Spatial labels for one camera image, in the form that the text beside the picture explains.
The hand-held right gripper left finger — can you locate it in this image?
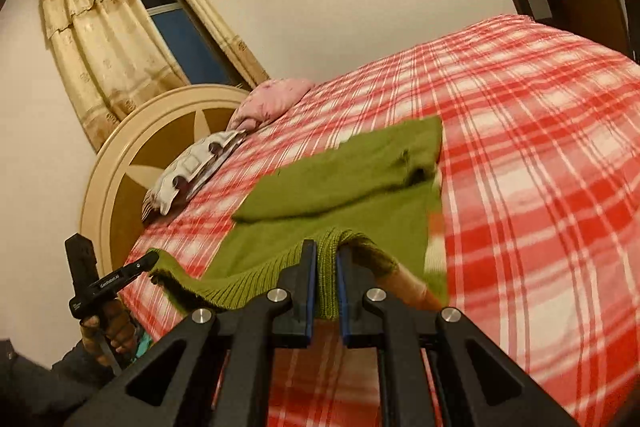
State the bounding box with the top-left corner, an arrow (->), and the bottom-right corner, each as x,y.
62,239 -> 318,427

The cream and brown headboard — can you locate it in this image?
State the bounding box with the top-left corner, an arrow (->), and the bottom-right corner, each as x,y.
80,83 -> 251,278

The wide beige floral curtain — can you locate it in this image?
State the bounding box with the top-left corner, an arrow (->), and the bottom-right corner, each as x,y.
39,0 -> 191,152

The bed with red plaid sheet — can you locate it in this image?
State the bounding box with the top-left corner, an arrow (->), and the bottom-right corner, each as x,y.
117,13 -> 640,427

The white patterned pillow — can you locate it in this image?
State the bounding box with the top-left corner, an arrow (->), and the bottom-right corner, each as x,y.
141,129 -> 248,223

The person's left hand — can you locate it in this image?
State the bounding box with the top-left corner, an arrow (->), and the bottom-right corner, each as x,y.
80,299 -> 138,368

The green knit sweater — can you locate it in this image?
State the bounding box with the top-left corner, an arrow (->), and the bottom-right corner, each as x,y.
150,116 -> 449,322

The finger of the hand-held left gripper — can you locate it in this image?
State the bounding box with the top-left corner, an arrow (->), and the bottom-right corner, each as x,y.
122,252 -> 160,280

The window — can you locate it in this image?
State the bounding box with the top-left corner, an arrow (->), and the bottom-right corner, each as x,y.
127,0 -> 251,90

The person's left forearm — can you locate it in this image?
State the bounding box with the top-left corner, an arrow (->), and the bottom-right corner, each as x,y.
0,338 -> 118,427

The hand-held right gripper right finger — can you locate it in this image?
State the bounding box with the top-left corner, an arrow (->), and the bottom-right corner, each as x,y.
336,249 -> 581,427

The narrow beige floral curtain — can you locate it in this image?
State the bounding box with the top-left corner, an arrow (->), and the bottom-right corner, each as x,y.
159,0 -> 271,88

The teal object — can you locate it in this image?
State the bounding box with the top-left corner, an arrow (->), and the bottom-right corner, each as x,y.
132,332 -> 154,358

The pink floral pillow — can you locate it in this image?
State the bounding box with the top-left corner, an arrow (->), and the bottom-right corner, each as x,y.
226,77 -> 316,132

